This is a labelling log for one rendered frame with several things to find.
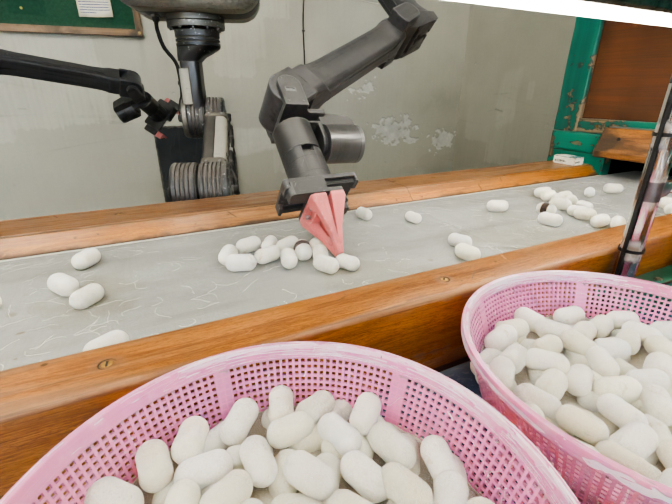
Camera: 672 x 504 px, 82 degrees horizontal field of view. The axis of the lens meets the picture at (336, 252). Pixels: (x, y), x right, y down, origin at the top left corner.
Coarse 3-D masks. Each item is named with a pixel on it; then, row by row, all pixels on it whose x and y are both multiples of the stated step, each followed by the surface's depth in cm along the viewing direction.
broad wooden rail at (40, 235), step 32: (352, 192) 73; (384, 192) 75; (416, 192) 78; (448, 192) 80; (0, 224) 56; (32, 224) 56; (64, 224) 56; (96, 224) 56; (128, 224) 57; (160, 224) 58; (192, 224) 60; (224, 224) 62; (0, 256) 50
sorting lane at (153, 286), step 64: (512, 192) 83; (576, 192) 83; (64, 256) 51; (128, 256) 51; (192, 256) 51; (384, 256) 51; (448, 256) 51; (0, 320) 37; (64, 320) 37; (128, 320) 37; (192, 320) 37
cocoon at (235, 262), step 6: (228, 258) 46; (234, 258) 46; (240, 258) 46; (246, 258) 46; (252, 258) 46; (228, 264) 46; (234, 264) 46; (240, 264) 46; (246, 264) 46; (252, 264) 46; (234, 270) 46; (240, 270) 46; (246, 270) 47
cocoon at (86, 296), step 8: (80, 288) 39; (88, 288) 39; (96, 288) 40; (72, 296) 38; (80, 296) 38; (88, 296) 39; (96, 296) 39; (72, 304) 38; (80, 304) 38; (88, 304) 39
